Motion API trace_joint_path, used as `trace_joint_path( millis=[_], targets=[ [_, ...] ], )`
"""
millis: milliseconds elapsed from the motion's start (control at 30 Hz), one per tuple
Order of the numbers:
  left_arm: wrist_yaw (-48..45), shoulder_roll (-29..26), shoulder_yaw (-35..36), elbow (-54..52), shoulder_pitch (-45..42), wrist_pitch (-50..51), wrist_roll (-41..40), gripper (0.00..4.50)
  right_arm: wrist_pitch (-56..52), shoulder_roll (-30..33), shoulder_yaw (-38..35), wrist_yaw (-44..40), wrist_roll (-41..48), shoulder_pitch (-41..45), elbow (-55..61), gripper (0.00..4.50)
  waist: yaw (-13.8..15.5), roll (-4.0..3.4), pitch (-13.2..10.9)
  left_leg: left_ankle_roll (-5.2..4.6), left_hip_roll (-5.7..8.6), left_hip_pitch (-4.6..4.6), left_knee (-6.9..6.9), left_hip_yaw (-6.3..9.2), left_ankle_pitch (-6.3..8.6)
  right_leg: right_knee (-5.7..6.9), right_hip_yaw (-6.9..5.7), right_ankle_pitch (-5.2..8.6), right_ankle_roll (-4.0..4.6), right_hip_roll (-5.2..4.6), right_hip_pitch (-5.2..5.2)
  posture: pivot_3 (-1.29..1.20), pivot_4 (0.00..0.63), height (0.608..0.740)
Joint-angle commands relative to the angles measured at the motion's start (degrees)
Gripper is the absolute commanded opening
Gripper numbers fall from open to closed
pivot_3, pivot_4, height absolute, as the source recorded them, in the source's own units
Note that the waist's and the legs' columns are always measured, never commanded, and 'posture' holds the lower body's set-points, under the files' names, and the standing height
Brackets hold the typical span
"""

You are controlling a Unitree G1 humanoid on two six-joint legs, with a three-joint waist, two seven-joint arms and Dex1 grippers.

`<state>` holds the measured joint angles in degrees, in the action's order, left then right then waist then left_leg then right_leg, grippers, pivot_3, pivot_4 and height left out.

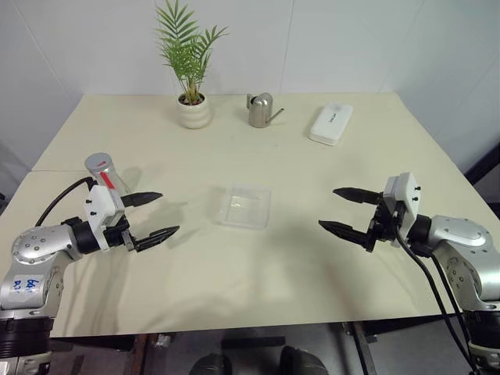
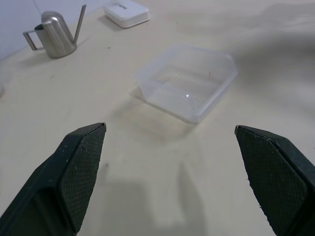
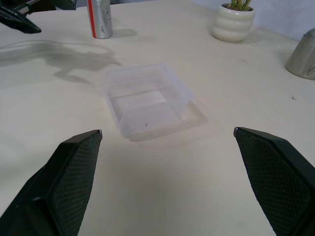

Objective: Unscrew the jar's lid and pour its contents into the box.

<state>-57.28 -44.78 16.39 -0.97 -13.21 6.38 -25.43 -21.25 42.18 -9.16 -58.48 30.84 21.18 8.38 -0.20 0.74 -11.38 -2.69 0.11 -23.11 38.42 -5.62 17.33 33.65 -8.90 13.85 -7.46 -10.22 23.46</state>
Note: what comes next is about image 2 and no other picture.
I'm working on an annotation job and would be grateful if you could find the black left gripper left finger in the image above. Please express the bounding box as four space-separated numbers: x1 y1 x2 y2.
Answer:
0 122 107 236

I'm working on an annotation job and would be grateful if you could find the stainless steel watering can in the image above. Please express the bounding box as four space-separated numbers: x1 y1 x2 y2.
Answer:
22 4 87 59

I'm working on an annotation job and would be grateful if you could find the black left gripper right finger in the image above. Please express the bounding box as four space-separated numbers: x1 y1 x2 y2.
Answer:
234 125 315 236

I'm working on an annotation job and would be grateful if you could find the clear plastic square container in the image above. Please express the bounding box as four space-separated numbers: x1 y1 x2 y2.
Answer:
134 44 238 124

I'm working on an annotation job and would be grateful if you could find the white flat rectangular box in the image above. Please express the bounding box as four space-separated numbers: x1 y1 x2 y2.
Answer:
102 0 151 29

